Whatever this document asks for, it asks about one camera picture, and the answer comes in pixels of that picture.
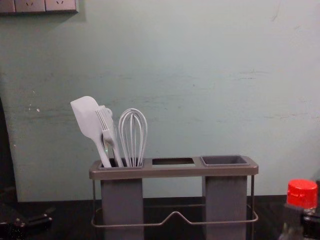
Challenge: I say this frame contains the dark bottle with red cap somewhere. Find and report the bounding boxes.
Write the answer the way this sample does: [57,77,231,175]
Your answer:
[285,178,320,240]

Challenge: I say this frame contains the black table cloth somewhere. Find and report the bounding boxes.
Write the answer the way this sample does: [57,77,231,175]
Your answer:
[0,196,320,240]

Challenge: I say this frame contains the white rounded utensil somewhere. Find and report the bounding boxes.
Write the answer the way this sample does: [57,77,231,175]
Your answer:
[104,107,119,141]

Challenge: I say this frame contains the white silicone whisk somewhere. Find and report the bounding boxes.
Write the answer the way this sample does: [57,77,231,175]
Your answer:
[118,107,149,168]

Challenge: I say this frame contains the white silicone spatula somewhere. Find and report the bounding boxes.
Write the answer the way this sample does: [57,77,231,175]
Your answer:
[70,95,113,168]

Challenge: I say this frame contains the grey plastic rack cup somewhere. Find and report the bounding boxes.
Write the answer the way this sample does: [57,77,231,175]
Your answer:
[99,157,145,240]
[200,155,250,240]

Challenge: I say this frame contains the white silicone basting brush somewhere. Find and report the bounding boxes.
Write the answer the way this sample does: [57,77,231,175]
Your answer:
[95,104,125,168]

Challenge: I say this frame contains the black rack with steel bars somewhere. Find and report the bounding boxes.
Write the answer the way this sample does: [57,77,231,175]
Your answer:
[89,154,259,240]

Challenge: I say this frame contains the grey wall socket panel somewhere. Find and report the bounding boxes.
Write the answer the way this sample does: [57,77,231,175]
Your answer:
[0,0,79,16]

